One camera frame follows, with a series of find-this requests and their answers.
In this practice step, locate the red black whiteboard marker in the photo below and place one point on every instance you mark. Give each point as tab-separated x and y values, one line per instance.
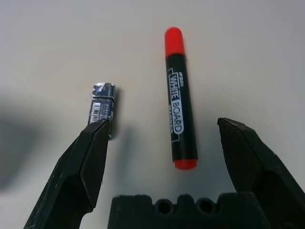
179	107

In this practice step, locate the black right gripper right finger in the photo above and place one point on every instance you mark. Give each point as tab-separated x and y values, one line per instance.
257	167

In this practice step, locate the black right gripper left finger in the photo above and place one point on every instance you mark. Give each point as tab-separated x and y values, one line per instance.
71	171

